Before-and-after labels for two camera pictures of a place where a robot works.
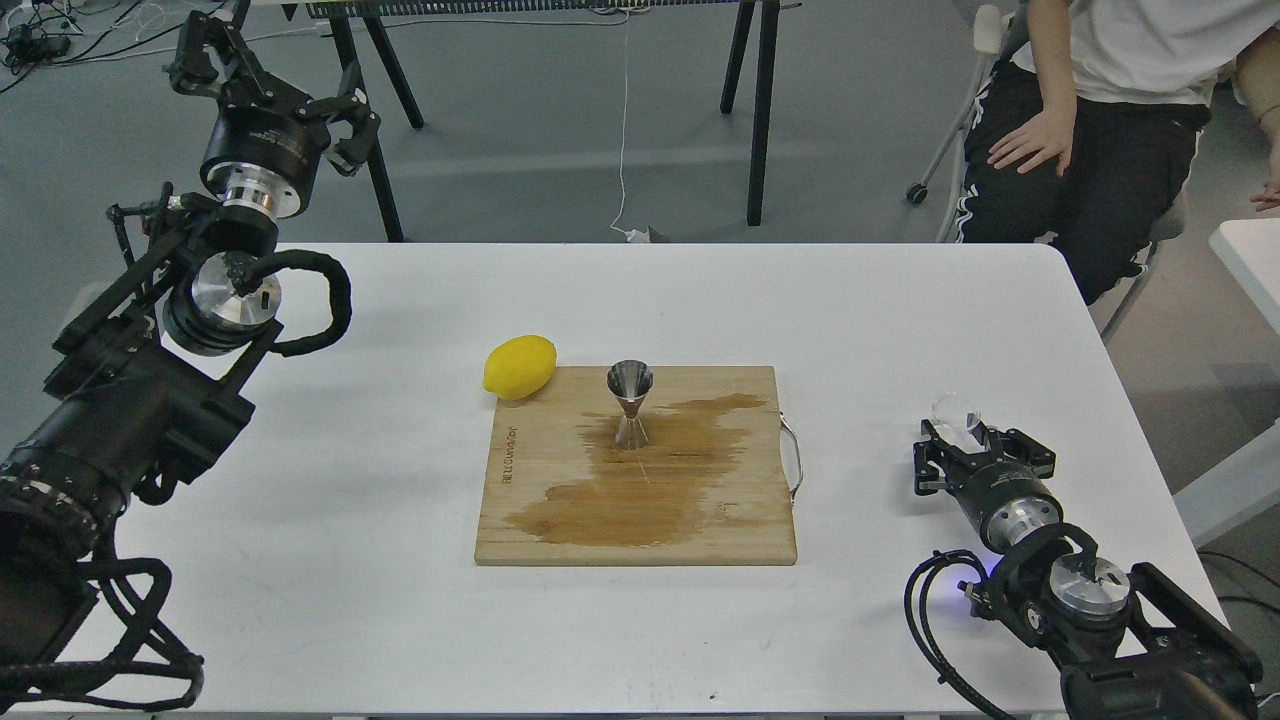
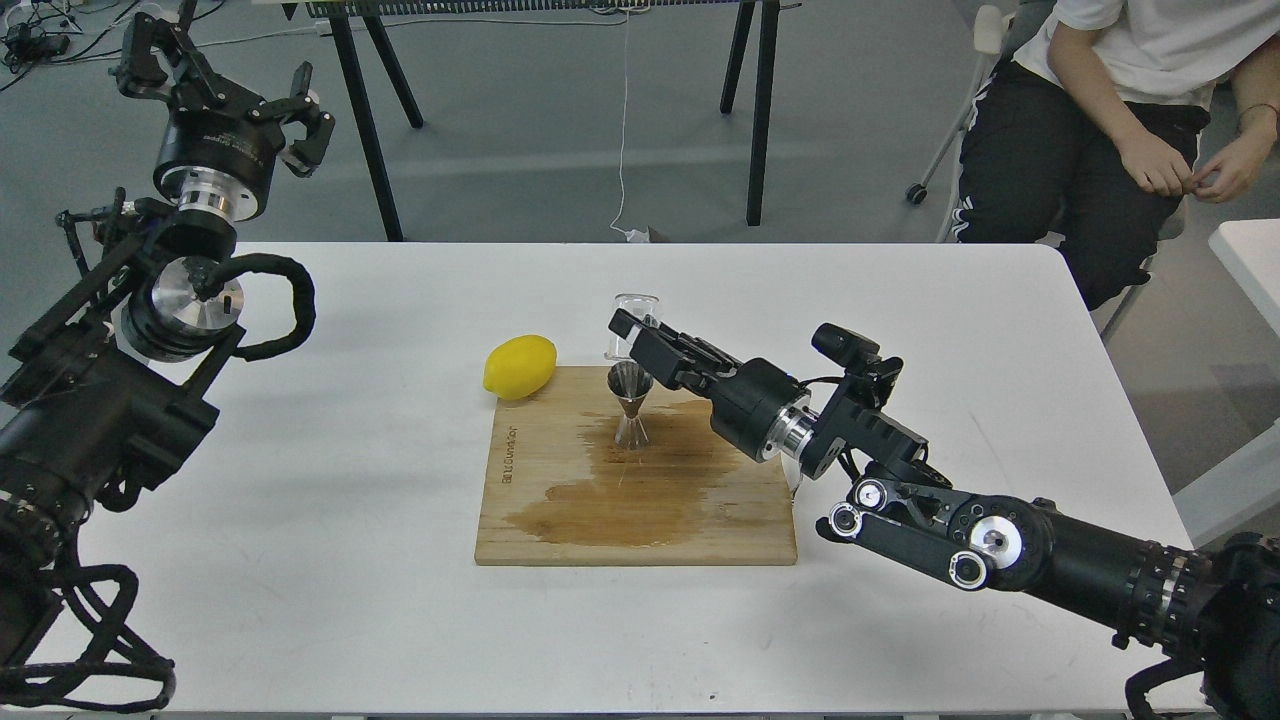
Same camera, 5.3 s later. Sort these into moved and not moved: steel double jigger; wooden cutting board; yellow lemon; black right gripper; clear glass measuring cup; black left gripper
Moved: black right gripper; clear glass measuring cup; black left gripper
Not moved: yellow lemon; steel double jigger; wooden cutting board
